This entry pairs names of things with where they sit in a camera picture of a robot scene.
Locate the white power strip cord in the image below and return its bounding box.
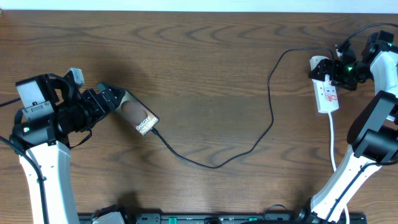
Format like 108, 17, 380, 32
327, 112, 351, 224

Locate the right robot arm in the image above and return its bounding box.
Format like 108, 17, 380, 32
297, 30, 397, 223

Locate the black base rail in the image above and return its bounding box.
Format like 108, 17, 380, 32
77, 205, 368, 224

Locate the black USB charging cable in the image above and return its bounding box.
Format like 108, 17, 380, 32
150, 47, 336, 170

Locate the white power strip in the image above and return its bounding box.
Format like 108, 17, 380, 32
312, 75, 339, 114

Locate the white USB charger adapter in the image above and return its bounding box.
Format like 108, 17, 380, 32
309, 55, 331, 78

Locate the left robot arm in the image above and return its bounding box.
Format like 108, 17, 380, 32
8, 72, 125, 223

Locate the bronze Galaxy smartphone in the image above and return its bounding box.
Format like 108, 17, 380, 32
116, 90, 159, 136

